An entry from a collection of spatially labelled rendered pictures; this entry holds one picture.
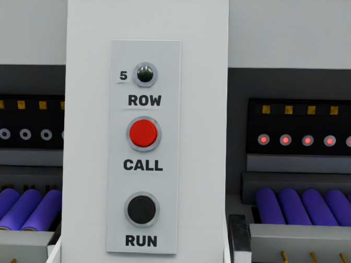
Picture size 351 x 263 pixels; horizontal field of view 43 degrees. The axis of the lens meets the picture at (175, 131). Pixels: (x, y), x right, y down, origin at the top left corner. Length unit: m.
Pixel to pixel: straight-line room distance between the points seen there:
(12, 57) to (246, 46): 0.14
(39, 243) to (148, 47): 0.15
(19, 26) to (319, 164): 0.29
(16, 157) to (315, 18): 0.31
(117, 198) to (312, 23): 0.15
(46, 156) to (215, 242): 0.23
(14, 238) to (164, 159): 0.13
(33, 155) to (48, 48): 0.18
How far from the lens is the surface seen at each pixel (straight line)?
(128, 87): 0.26
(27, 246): 0.33
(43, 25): 0.28
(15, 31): 0.29
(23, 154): 0.45
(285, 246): 0.33
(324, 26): 0.28
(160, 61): 0.26
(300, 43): 0.28
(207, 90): 0.25
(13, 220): 0.37
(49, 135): 0.44
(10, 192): 0.41
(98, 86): 0.26
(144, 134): 0.25
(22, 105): 0.44
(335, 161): 0.44
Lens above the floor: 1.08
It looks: 1 degrees up
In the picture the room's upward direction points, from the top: 1 degrees clockwise
